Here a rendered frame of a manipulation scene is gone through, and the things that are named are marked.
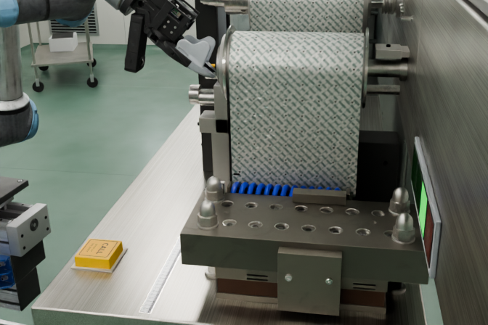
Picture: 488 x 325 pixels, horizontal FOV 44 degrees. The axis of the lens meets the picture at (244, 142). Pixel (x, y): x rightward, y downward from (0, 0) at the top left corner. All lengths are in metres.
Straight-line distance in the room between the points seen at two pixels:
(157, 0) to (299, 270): 0.54
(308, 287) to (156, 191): 0.58
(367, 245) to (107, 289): 0.46
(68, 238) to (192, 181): 1.74
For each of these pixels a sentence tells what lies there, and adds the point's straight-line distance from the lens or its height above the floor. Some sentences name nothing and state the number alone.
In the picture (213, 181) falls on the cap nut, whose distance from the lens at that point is 1.08.
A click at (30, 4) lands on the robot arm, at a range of 1.18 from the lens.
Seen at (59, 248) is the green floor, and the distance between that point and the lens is 3.09.
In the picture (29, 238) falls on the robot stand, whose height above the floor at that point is 0.72.
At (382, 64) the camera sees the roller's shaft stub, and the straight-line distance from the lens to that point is 1.11.
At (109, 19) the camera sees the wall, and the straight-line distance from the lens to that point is 7.24.
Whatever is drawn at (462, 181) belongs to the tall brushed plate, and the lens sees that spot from 0.56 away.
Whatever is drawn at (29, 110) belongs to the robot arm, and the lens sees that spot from 1.75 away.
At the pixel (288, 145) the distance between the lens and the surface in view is 1.11.
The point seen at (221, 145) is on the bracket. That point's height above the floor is 1.08.
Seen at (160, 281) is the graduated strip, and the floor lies 0.90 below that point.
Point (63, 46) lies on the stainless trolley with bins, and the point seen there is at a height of 0.32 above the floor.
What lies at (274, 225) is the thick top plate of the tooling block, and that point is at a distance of 1.01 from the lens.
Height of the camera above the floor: 1.53
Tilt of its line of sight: 21 degrees down
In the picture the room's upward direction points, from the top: 1 degrees counter-clockwise
